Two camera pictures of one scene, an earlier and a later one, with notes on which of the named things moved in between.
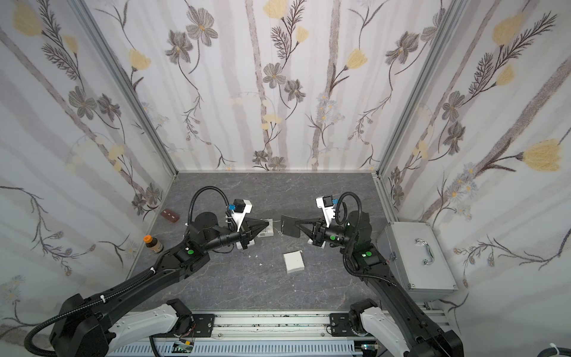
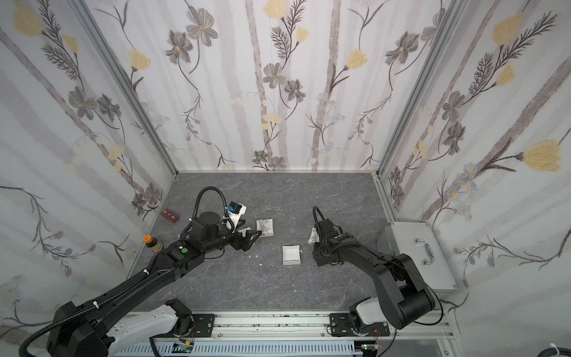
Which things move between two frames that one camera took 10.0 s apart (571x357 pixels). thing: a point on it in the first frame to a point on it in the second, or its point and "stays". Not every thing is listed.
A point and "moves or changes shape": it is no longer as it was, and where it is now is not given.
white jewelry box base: [294, 261] moves or changes shape
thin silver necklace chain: [279, 231] to [273, 208]
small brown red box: [169, 215] stays
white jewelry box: [268, 230] stays
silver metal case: [413, 253] stays
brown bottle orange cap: [153, 244] stays
